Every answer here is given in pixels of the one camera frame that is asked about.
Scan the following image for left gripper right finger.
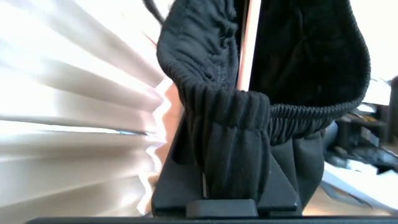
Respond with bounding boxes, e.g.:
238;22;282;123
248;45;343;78
256;154;303;218

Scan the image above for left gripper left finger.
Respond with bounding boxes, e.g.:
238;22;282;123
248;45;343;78
151;116;206;218

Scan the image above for black shorts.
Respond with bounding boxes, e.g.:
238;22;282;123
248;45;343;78
156;0;373;212

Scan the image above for pink clothes hanger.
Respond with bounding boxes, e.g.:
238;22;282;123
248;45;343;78
236;0;262;92

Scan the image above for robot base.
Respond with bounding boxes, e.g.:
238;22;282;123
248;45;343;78
322;76;398;215

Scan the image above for beige curtain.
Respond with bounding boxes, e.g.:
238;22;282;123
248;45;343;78
0;0;175;217

